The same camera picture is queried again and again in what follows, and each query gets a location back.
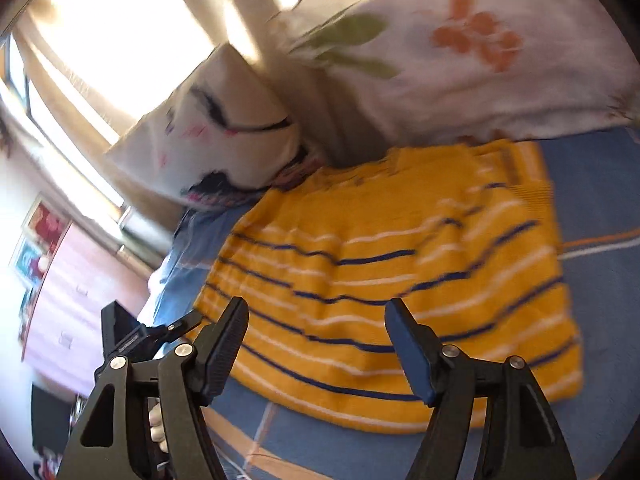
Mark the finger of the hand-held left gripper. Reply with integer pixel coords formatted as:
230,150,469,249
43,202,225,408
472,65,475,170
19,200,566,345
150,309,203,347

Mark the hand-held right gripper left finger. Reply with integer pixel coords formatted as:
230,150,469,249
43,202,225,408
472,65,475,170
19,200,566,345
57,296,250,480

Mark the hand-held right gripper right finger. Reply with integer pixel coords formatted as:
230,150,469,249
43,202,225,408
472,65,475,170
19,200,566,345
384,297,576,480

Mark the yellow striped knit sweater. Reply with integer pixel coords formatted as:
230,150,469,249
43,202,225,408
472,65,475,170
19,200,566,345
192,140,585,435

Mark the person's left hand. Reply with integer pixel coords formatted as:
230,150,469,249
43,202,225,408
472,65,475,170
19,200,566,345
147,399,169,457

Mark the pink wardrobe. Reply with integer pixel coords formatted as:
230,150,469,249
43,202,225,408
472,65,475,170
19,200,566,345
22,220,151,391

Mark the dark box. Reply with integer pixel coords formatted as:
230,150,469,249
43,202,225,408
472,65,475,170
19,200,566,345
31,382,76,453

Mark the blue patterned bed sheet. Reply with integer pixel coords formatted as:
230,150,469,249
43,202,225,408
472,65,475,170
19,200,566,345
147,127,640,480

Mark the butterfly print cushion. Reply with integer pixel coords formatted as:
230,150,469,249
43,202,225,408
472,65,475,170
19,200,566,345
104,42,326,211

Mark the window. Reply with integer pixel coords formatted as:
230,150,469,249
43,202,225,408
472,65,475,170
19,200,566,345
0,35,131,221

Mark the floral ruffled pillow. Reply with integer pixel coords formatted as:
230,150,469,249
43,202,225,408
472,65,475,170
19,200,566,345
267,0,640,158

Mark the blue wall picture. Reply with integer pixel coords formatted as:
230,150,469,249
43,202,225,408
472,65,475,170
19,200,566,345
10,240,51,288

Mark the red wall picture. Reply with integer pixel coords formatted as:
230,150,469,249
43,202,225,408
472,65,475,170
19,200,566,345
22,197,71,251

